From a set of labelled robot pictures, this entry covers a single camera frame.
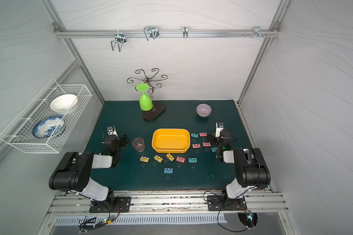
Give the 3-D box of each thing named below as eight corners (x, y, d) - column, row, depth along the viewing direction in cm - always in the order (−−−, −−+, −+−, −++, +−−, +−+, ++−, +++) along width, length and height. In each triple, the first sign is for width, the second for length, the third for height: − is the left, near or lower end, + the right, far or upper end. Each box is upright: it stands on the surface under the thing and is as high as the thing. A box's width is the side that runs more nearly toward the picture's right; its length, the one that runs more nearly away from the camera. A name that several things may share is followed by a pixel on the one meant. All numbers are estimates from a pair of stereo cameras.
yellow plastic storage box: (151, 153, 94) (150, 149, 89) (154, 132, 104) (153, 127, 99) (190, 153, 94) (190, 149, 89) (189, 132, 104) (189, 127, 99)
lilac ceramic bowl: (197, 118, 112) (197, 113, 108) (196, 108, 119) (196, 103, 115) (211, 118, 112) (212, 113, 108) (209, 108, 119) (210, 103, 115)
